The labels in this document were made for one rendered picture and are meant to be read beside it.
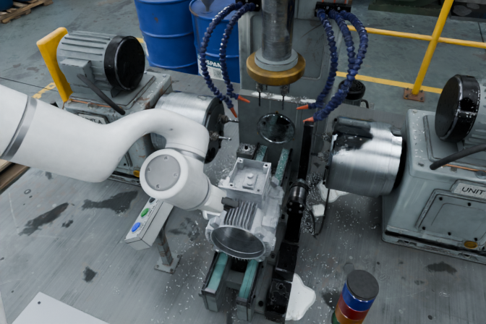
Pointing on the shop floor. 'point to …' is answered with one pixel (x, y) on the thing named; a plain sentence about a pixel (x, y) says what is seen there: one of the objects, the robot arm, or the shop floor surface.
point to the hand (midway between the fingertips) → (211, 201)
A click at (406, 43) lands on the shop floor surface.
